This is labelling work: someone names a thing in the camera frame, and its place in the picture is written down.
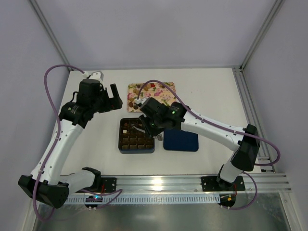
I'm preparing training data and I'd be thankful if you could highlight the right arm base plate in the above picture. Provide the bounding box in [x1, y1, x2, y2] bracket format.
[201, 176, 245, 192]

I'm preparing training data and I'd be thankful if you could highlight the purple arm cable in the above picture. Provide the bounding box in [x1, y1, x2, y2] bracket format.
[32, 64, 91, 222]
[134, 79, 282, 210]

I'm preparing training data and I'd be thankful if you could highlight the aluminium frame rail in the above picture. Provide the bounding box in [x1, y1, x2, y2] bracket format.
[59, 172, 293, 194]

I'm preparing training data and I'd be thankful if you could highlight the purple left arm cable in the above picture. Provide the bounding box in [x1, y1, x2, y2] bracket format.
[32, 64, 91, 222]

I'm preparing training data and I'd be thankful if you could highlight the blue box lid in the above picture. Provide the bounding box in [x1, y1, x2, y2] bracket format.
[163, 129, 199, 152]

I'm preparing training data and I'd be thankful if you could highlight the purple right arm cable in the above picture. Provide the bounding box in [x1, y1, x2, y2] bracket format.
[134, 79, 282, 210]

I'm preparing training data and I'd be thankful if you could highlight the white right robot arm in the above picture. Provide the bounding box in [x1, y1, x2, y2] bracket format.
[134, 97, 260, 191]

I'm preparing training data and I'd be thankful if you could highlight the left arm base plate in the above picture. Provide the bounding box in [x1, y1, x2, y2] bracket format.
[100, 177, 117, 193]

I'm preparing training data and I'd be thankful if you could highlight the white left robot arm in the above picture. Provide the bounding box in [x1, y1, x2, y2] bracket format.
[18, 79, 123, 209]

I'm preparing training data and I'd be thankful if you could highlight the floral serving tray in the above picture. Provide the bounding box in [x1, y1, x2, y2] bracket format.
[127, 82, 177, 113]

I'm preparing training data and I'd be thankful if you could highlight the blue chocolate box with tray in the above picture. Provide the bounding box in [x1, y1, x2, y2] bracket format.
[118, 118, 155, 154]

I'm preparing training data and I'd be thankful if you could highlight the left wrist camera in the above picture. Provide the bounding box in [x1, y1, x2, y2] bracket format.
[87, 71, 104, 82]

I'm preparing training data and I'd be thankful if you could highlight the slotted cable duct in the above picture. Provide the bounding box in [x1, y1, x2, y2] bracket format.
[65, 193, 220, 205]

